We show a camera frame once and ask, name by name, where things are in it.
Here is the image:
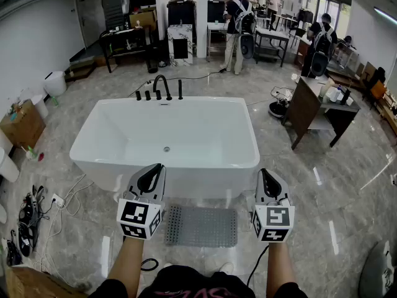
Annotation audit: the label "white round fixture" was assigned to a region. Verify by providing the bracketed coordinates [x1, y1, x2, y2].
[0, 147, 20, 183]

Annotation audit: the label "ceiling strip light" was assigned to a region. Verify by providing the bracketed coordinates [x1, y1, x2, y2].
[373, 7, 397, 25]

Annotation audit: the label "pile of black gear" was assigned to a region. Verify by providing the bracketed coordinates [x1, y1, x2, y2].
[6, 184, 48, 266]

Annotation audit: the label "tall black rack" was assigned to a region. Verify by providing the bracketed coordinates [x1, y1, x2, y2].
[101, 0, 132, 32]

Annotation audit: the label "white bathtub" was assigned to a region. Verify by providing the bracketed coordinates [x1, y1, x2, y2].
[69, 96, 261, 200]

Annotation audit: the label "orange chair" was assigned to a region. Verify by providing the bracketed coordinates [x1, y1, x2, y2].
[368, 79, 387, 110]

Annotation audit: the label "wooden bench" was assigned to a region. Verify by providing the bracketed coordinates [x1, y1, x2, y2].
[375, 93, 397, 136]

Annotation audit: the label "grey padded seat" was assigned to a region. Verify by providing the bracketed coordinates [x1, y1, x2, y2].
[357, 238, 397, 298]

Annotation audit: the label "black cabinet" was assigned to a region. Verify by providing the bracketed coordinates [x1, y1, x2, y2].
[167, 0, 197, 43]

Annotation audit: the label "brown cardboard box with clutter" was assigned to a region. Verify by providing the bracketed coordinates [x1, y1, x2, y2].
[0, 99, 47, 149]

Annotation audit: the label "person's left forearm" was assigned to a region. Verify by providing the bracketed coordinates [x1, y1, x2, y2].
[106, 235, 145, 291]

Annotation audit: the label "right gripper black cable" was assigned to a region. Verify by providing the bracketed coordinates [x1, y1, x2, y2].
[246, 245, 270, 287]

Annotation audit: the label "black chair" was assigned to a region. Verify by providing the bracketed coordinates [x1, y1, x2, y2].
[362, 66, 386, 101]

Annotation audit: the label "marble pedestal cabinet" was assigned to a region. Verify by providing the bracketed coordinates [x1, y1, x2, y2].
[167, 24, 194, 67]

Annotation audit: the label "grey perforated bath mat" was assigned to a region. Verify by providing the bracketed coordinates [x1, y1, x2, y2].
[164, 205, 239, 248]

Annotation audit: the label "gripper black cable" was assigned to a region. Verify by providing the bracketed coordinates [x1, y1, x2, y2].
[246, 245, 270, 287]
[140, 257, 160, 273]

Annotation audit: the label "green and red brushes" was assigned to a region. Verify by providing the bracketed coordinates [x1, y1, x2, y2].
[20, 145, 45, 161]

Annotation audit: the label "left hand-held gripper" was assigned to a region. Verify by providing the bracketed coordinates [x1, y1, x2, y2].
[116, 163, 167, 241]

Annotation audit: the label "large white bin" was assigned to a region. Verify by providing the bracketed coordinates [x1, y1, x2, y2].
[43, 70, 68, 97]

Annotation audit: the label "black metal table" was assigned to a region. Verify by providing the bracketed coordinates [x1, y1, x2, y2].
[99, 27, 153, 74]

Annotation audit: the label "grey marble floor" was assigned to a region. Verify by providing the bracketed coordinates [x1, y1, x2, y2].
[0, 47, 397, 298]

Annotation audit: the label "person's black printed shirt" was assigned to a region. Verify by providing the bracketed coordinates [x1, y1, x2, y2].
[87, 264, 308, 298]

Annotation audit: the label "open cardboard box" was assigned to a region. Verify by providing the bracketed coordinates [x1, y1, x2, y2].
[128, 8, 158, 31]

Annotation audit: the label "person's right forearm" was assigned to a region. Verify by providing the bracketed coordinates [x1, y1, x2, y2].
[266, 242, 298, 289]

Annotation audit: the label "white table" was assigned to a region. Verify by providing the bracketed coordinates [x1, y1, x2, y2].
[207, 21, 231, 63]

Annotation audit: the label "grey metal table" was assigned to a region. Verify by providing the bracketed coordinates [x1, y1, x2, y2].
[254, 27, 290, 68]

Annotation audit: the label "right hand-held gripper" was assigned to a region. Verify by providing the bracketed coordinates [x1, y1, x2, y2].
[251, 168, 296, 243]

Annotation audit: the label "black curved faucet spout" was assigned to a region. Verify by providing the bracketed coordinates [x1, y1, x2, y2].
[152, 74, 173, 102]

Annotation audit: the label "small white bin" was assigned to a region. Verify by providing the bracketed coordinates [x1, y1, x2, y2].
[30, 94, 50, 119]

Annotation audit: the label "dark wooden desk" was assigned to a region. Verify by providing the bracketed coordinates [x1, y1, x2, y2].
[282, 75, 362, 151]

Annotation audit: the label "white jug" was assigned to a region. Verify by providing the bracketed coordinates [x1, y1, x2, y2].
[318, 78, 336, 99]

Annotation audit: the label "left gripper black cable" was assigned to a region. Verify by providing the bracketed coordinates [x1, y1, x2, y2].
[140, 257, 160, 273]

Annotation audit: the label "white power strip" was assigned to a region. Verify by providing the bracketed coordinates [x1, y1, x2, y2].
[50, 193, 65, 209]

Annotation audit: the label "dark step platform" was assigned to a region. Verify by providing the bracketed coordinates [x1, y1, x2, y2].
[63, 58, 97, 82]

